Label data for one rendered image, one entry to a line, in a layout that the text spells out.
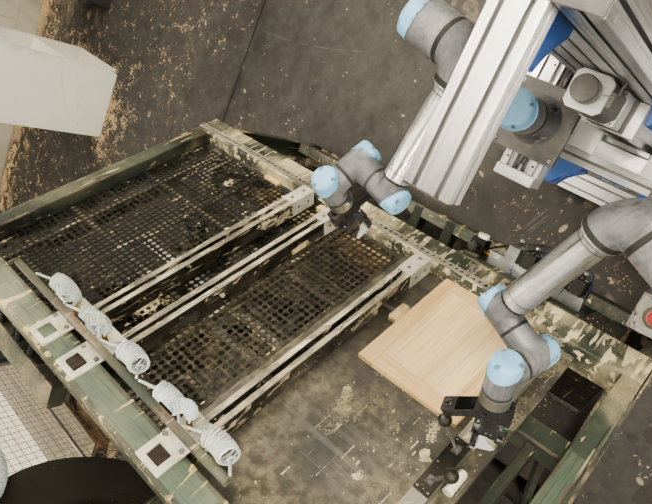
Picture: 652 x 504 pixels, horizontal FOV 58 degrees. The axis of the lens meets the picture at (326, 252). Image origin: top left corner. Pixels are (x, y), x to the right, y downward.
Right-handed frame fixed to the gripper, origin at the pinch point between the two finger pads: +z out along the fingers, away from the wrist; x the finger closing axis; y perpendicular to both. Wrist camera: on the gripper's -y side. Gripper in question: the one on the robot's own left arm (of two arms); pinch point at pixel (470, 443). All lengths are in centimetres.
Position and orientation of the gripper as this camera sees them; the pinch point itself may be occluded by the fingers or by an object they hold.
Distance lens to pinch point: 164.6
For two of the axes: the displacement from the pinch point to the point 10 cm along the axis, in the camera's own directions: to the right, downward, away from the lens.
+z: -0.1, 7.5, 6.6
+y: 9.1, 2.7, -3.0
